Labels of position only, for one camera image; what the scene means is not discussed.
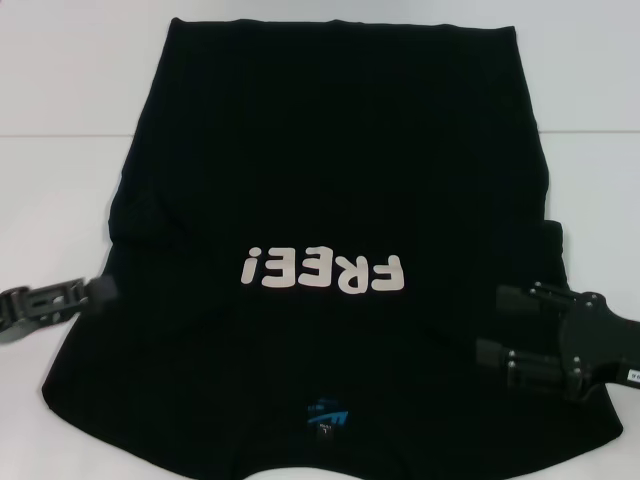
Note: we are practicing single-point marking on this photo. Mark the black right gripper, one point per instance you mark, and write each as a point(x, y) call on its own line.
point(600, 345)

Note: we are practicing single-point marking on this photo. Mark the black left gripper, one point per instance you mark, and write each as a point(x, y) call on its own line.
point(25, 305)

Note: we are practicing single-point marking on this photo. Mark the black shirt with FREE print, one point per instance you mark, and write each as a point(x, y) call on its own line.
point(320, 150)

